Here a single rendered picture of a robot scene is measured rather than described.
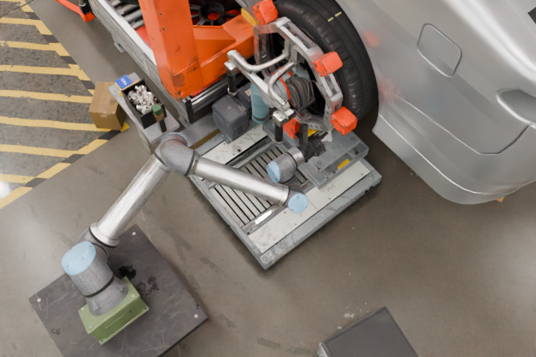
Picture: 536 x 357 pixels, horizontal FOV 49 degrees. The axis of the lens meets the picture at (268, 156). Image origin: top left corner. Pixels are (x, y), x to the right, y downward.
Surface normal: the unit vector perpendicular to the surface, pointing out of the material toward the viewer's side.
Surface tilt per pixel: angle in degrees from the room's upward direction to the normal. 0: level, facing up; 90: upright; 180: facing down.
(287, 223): 0
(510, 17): 20
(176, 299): 0
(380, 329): 0
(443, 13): 78
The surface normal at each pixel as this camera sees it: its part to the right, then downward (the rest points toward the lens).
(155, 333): -0.01, -0.50
